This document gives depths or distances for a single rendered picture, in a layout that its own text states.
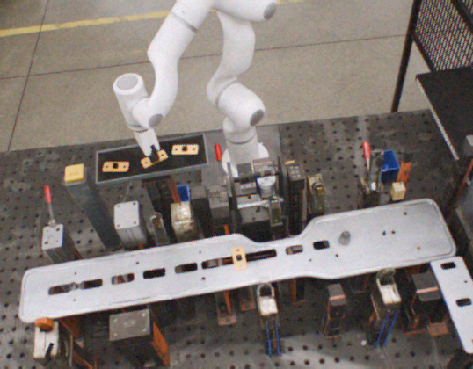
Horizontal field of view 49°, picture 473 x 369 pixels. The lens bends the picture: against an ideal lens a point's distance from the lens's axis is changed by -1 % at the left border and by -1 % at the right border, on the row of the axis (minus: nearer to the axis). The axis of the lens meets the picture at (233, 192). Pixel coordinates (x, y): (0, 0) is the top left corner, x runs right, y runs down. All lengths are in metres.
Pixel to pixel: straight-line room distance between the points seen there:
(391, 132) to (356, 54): 1.51
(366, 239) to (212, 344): 0.64
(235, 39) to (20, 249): 1.23
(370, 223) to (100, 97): 2.48
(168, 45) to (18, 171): 1.27
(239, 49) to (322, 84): 1.96
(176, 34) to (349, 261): 0.85
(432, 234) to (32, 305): 1.28
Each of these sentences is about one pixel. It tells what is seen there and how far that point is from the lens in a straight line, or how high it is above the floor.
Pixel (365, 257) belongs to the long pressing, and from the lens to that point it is 1.69.
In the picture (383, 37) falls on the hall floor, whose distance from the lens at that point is 4.01.
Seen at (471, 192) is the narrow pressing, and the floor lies 1.11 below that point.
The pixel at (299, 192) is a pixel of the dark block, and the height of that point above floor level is 1.04.
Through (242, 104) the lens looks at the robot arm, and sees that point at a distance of 1.77.
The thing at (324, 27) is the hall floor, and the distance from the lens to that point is 4.06.
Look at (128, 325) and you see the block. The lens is 1.62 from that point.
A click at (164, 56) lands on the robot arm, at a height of 1.54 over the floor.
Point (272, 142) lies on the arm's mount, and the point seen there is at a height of 0.82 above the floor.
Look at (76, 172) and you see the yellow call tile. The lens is 1.81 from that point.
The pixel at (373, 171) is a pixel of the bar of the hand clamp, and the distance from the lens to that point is 1.70.
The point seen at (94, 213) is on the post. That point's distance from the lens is 1.95.
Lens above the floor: 2.48
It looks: 54 degrees down
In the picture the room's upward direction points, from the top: 10 degrees counter-clockwise
